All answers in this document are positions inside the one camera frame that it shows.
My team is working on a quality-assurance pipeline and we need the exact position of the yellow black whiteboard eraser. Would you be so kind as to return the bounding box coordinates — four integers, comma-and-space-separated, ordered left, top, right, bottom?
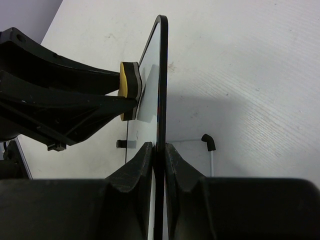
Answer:
117, 62, 144, 122

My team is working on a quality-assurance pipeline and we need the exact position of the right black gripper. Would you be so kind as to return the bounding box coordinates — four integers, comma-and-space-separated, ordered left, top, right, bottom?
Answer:
0, 142, 320, 240

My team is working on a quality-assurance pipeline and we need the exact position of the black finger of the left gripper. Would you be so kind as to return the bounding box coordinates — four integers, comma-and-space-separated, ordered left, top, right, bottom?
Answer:
0, 27, 120, 95
0, 71, 137, 147

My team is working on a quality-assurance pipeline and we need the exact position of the small black-framed whiteboard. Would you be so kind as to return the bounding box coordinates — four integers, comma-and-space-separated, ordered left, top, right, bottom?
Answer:
116, 14, 217, 240

